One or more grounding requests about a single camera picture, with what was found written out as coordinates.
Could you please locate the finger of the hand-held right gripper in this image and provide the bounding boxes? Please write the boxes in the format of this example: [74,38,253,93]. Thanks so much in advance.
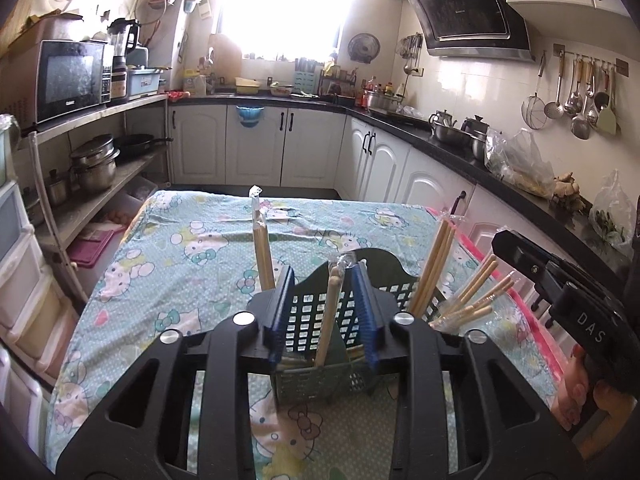
[491,230,569,302]

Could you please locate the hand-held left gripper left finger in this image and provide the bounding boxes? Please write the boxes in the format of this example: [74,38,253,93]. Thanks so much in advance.
[55,265,296,480]

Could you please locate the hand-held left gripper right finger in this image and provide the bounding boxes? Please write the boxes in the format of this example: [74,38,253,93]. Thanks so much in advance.
[350,260,586,480]

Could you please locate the green plastic utensil basket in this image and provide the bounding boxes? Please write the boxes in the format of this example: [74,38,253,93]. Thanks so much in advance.
[270,247,451,406]

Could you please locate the row of hanging kitchen utensils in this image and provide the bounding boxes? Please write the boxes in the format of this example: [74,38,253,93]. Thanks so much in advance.
[521,52,621,141]

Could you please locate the small utensils beside hood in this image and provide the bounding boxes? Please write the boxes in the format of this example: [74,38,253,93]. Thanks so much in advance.
[400,32,426,78]

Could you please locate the person's right hand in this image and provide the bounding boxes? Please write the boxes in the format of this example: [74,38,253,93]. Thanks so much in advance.
[550,347,640,461]

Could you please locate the chopsticks in basket right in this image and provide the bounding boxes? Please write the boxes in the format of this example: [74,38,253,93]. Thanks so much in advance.
[427,205,571,386]

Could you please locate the ginger roots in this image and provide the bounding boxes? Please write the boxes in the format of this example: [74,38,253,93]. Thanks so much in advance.
[550,172,583,208]

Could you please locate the clear plastic food bag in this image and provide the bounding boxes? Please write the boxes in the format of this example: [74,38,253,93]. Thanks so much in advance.
[485,127,557,196]

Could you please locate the plastic bag of greens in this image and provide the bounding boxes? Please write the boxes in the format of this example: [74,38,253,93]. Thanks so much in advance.
[589,169,636,256]

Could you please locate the cartoon printed blanket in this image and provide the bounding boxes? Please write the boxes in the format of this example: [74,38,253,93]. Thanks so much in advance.
[47,189,561,480]

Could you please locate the pink plastic board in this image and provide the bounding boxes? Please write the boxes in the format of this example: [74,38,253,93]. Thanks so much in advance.
[67,225,126,268]

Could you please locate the blue hanging basin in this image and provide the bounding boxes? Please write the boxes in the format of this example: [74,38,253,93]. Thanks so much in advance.
[235,106,266,130]

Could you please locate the steel cooking pot with lid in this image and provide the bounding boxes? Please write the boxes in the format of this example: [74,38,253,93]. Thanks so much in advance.
[362,90,403,113]

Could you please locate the black frying pan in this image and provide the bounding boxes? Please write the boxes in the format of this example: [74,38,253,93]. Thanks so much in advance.
[116,132,173,158]

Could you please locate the metal kitchen shelf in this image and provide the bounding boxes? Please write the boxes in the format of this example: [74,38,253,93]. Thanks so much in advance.
[27,92,173,306]

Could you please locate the metal dish rack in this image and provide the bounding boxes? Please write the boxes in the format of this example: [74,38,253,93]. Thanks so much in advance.
[317,62,358,101]

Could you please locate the teal knife holder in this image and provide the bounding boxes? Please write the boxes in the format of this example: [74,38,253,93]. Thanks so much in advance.
[292,57,318,96]

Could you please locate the stacked steel pots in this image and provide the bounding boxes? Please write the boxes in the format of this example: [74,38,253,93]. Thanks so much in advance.
[69,134,122,192]

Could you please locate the black glass range hood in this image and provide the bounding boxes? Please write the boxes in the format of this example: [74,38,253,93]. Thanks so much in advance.
[397,0,536,63]

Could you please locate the pastel plastic drawer cabinet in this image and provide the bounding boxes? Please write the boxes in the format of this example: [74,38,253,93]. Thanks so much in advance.
[0,180,81,376]
[0,342,53,466]

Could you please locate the small steel pot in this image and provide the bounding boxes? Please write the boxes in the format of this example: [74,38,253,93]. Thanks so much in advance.
[46,170,71,206]

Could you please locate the blue plastic storage box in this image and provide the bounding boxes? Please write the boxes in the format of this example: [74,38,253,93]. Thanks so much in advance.
[125,67,163,100]

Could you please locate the kitchen window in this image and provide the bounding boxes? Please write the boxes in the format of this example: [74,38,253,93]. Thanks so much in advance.
[217,0,358,61]

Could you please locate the black microwave oven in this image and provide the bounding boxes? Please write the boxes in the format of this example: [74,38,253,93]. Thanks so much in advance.
[35,40,113,123]

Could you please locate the black blender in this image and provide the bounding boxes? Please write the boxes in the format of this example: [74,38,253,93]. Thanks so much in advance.
[107,17,142,98]

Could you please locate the brown cardboard box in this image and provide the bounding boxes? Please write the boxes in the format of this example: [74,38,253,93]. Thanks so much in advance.
[7,12,91,56]

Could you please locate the wall hook rail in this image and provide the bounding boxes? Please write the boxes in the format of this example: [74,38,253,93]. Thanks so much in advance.
[552,44,630,77]

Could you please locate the small round wall fan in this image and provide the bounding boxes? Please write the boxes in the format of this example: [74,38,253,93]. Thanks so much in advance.
[347,32,382,64]

